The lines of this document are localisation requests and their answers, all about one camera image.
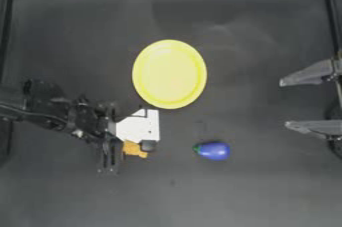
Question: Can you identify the brown toy chicken wing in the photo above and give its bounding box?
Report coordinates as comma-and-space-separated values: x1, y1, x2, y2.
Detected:
122, 139, 150, 159

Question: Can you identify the yellow plate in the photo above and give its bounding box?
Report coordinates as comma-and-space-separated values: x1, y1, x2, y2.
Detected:
131, 39, 209, 110

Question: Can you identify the blue-purple toy eggplant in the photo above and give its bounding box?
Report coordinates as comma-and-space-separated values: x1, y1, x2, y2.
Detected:
191, 140, 233, 162

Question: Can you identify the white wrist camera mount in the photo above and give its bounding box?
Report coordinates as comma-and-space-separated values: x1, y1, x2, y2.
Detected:
114, 108, 162, 143

